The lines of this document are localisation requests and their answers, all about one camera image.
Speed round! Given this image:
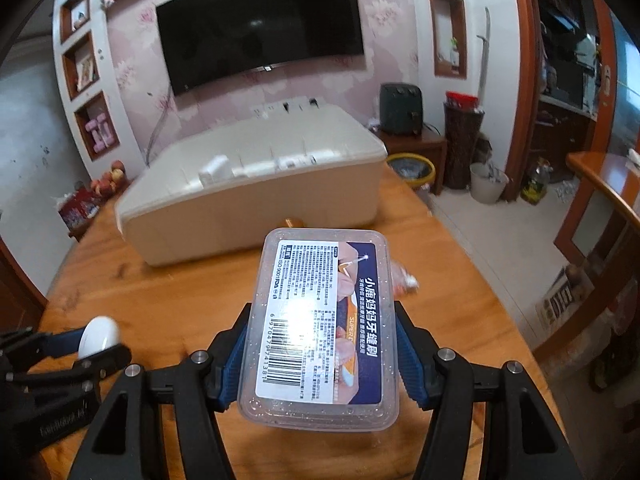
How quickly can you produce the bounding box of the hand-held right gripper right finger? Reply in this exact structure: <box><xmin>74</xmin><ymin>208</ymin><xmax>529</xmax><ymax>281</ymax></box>
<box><xmin>393</xmin><ymin>300</ymin><xmax>571</xmax><ymax>480</ymax></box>

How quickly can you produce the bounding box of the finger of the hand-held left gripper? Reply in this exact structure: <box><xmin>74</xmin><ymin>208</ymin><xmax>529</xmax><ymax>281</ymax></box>
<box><xmin>22</xmin><ymin>327</ymin><xmax>91</xmax><ymax>361</ymax></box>
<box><xmin>15</xmin><ymin>342</ymin><xmax>133</xmax><ymax>397</ymax></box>

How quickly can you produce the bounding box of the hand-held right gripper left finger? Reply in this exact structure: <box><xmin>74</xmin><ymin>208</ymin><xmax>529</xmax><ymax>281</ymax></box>
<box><xmin>67</xmin><ymin>302</ymin><xmax>251</xmax><ymax>480</ymax></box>

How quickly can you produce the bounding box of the white light bulb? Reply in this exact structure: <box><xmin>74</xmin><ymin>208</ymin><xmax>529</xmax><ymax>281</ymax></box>
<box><xmin>77</xmin><ymin>316</ymin><xmax>121</xmax><ymax>358</ymax></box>

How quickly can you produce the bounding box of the clear labelled plastic box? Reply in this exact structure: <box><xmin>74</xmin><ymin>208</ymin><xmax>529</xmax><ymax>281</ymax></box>
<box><xmin>237</xmin><ymin>227</ymin><xmax>405</xmax><ymax>432</ymax></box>

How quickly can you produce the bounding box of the white plastic storage bin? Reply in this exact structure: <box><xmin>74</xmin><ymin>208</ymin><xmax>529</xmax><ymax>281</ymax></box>
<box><xmin>114</xmin><ymin>102</ymin><xmax>390</xmax><ymax>267</ymax></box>

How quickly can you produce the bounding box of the white charger plug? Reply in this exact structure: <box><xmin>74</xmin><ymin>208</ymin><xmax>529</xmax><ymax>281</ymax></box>
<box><xmin>198</xmin><ymin>156</ymin><xmax>232</xmax><ymax>184</ymax></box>

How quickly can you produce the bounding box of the red tissue box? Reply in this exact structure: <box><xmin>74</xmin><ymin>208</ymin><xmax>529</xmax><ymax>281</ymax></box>
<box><xmin>57</xmin><ymin>187</ymin><xmax>103</xmax><ymax>231</ymax></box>

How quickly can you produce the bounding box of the printed cardboard box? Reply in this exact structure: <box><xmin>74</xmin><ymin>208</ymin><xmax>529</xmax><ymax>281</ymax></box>
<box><xmin>535</xmin><ymin>264</ymin><xmax>596</xmax><ymax>341</ymax></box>

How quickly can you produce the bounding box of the yellow rimmed basin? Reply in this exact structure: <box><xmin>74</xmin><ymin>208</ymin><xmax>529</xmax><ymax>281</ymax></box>
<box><xmin>386</xmin><ymin>153</ymin><xmax>436</xmax><ymax>190</ymax></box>

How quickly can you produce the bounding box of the white trash bucket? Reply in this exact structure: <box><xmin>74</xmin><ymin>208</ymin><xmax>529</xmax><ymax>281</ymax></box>
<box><xmin>469</xmin><ymin>162</ymin><xmax>510</xmax><ymax>204</ymax></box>

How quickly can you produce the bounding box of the dark wicker stand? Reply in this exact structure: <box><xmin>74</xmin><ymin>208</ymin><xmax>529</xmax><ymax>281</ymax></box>
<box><xmin>443</xmin><ymin>102</ymin><xmax>486</xmax><ymax>190</ymax></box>

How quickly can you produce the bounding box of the cooking oil bottle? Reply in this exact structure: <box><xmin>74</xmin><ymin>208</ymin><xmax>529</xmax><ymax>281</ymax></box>
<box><xmin>521</xmin><ymin>157</ymin><xmax>551</xmax><ymax>204</ymax></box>

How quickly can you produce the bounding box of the pink dumbbell set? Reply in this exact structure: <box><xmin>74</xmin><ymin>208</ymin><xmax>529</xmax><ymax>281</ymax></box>
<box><xmin>85</xmin><ymin>115</ymin><xmax>118</xmax><ymax>153</ymax></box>

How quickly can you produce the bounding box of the dark air fryer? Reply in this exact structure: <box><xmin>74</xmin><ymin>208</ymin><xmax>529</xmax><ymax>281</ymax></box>
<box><xmin>379</xmin><ymin>82</ymin><xmax>423</xmax><ymax>136</ymax></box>

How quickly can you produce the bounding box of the wooden side table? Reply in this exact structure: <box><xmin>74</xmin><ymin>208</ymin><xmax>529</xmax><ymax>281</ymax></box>
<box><xmin>552</xmin><ymin>150</ymin><xmax>640</xmax><ymax>271</ymax></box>

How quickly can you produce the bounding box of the framed picture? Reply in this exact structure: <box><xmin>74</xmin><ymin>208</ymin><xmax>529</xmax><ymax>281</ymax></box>
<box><xmin>75</xmin><ymin>55</ymin><xmax>96</xmax><ymax>92</ymax></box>

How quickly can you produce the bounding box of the grey television cable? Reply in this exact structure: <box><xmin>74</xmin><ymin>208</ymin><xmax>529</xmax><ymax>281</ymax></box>
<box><xmin>145</xmin><ymin>95</ymin><xmax>176</xmax><ymax>166</ymax></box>

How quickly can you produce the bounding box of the wooden door frame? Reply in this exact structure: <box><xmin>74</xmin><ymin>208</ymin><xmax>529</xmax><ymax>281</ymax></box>
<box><xmin>505</xmin><ymin>0</ymin><xmax>545</xmax><ymax>202</ymax></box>

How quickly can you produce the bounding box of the black wall television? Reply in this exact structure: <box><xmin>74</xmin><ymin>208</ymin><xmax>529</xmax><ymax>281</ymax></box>
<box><xmin>156</xmin><ymin>0</ymin><xmax>365</xmax><ymax>97</ymax></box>

